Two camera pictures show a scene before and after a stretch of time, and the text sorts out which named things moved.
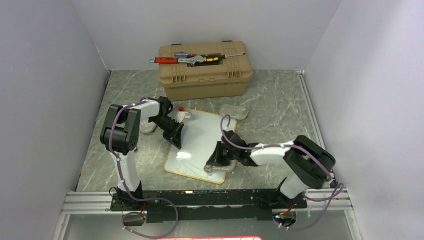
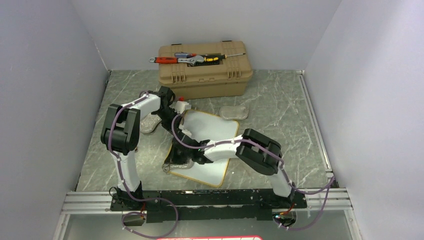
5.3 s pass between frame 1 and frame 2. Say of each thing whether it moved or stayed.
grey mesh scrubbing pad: stayed
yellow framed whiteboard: stayed
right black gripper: moved
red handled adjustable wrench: stayed
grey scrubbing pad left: stayed
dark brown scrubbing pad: moved
